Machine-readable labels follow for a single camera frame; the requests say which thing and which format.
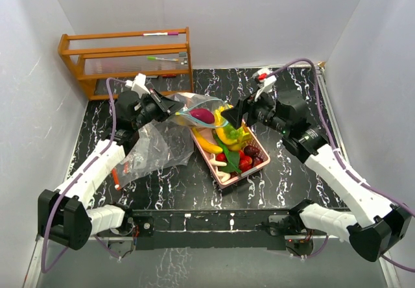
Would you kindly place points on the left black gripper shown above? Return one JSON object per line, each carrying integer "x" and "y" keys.
{"x": 165, "y": 106}

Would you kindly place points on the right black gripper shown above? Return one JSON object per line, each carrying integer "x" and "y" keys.
{"x": 235, "y": 115}

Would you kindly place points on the purple sweet potato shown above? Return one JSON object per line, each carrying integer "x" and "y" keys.
{"x": 203, "y": 115}

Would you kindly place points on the blue zipper clear bag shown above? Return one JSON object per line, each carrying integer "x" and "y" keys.
{"x": 191, "y": 101}

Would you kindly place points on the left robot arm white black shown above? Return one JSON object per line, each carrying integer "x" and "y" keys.
{"x": 63, "y": 214}

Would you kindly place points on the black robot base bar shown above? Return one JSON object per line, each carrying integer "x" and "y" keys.
{"x": 158, "y": 229}

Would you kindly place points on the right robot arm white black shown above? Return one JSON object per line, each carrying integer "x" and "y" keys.
{"x": 372, "y": 224}

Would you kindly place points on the red zipper clear bag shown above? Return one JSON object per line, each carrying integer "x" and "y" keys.
{"x": 160, "y": 145}

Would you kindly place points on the green grape bunch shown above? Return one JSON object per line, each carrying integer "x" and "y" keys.
{"x": 235, "y": 133}

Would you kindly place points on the yellow banana bunch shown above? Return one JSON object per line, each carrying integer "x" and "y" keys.
{"x": 221, "y": 127}

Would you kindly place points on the red staples box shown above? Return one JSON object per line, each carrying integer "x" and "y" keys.
{"x": 169, "y": 75}

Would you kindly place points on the pink plastic basket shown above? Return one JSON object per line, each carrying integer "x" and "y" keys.
{"x": 226, "y": 179}

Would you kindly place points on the dark red plum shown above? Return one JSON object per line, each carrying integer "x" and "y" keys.
{"x": 251, "y": 151}

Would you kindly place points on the green leaf vegetable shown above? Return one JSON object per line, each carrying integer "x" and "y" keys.
{"x": 232, "y": 157}

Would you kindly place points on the red strawberry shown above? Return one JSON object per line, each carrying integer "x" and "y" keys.
{"x": 245, "y": 163}

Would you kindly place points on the wooden shelf rack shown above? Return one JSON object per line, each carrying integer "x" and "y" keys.
{"x": 94, "y": 57}

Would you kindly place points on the green cap marker pen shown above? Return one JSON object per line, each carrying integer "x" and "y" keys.
{"x": 156, "y": 58}

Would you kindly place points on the pink white marker pen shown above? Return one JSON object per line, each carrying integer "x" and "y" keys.
{"x": 161, "y": 34}

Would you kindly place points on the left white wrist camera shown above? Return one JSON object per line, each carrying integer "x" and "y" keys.
{"x": 138, "y": 85}

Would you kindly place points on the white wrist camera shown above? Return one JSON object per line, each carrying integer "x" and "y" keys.
{"x": 265, "y": 80}
{"x": 138, "y": 85}

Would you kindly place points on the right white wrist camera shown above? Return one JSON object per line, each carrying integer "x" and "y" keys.
{"x": 265, "y": 80}

